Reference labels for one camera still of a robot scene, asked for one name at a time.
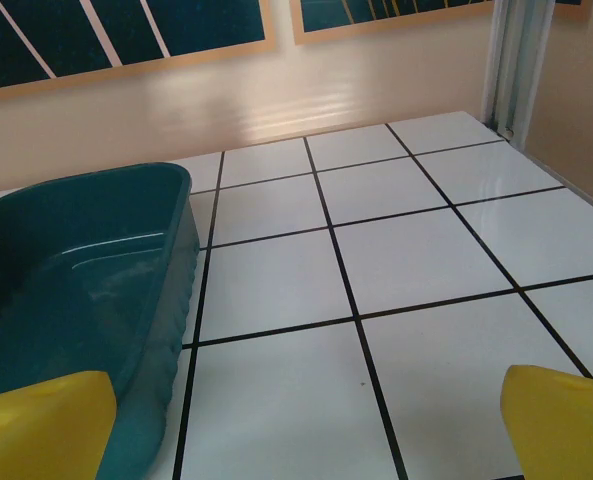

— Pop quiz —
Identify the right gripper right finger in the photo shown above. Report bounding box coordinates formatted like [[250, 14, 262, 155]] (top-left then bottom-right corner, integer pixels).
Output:
[[500, 364, 593, 480]]

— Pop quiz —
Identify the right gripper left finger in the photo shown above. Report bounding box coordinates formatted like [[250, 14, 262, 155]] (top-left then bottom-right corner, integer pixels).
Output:
[[0, 369, 118, 480]]

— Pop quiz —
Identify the teal plastic container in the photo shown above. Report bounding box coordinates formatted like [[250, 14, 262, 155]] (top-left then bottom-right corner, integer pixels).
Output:
[[0, 162, 201, 480]]

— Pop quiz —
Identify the aluminium frame post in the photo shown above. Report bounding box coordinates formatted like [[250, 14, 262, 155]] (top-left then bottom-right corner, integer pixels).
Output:
[[480, 0, 547, 146]]

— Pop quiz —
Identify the flower stem wall panel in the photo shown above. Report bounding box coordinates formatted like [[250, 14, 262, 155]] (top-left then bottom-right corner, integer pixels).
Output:
[[0, 0, 277, 101]]

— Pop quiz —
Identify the wall panel with yellow lines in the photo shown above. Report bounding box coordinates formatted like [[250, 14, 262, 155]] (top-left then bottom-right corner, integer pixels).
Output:
[[293, 0, 497, 46]]

